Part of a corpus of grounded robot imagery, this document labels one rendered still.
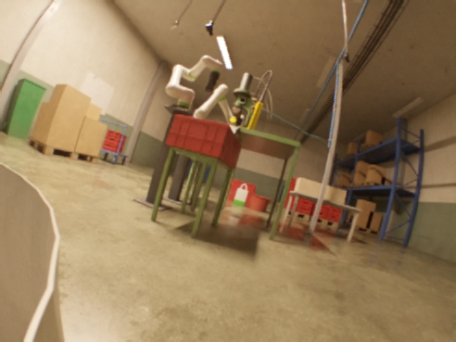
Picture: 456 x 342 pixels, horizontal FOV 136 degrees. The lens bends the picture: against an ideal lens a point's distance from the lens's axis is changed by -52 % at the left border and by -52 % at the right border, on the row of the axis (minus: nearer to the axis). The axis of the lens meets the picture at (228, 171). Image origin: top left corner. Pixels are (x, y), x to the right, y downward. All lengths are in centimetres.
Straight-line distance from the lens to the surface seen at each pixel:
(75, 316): 56
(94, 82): 594
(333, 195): 320
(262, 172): 1032
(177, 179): 230
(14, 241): 24
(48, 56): 529
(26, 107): 434
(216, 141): 120
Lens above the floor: 42
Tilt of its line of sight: 3 degrees up
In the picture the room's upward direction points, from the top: 16 degrees clockwise
